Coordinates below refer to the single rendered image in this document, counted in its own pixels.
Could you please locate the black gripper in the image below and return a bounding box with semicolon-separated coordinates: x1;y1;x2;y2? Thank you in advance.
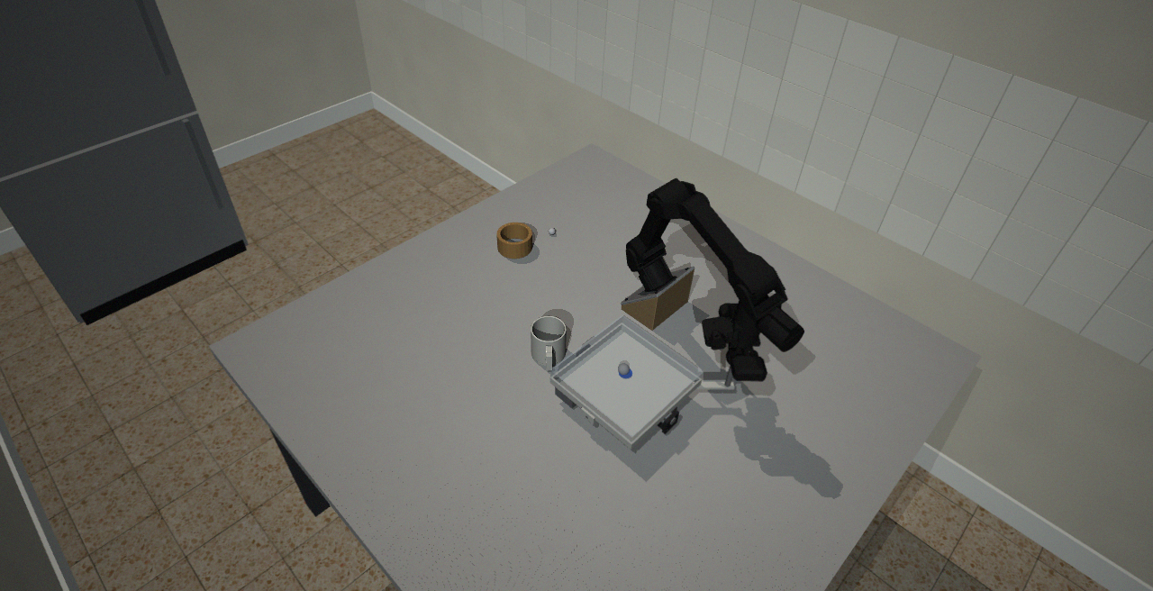
718;303;767;381

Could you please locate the brown tape roll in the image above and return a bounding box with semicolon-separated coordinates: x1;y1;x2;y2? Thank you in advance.
496;223;532;259

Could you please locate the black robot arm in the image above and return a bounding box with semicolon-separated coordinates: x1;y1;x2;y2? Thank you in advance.
626;179;804;353

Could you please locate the grey mug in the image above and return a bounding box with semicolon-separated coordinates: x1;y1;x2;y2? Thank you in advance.
532;316;567;370

